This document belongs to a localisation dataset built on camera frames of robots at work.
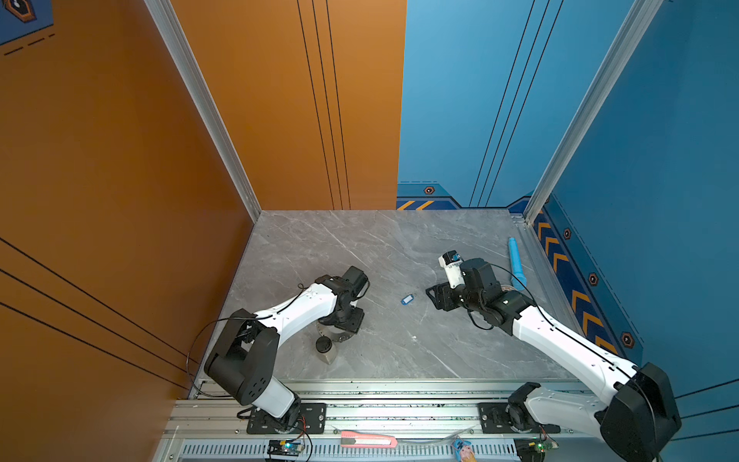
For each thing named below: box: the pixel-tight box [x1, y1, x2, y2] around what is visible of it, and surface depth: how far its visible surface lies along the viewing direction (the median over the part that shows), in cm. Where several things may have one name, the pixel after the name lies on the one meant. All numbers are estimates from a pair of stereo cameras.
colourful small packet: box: [453, 438, 478, 462], surface depth 68 cm
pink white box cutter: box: [339, 430, 399, 449], surface depth 71 cm
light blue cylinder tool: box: [508, 236, 528, 291], surface depth 104 cm
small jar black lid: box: [314, 334, 339, 365], surface depth 78 cm
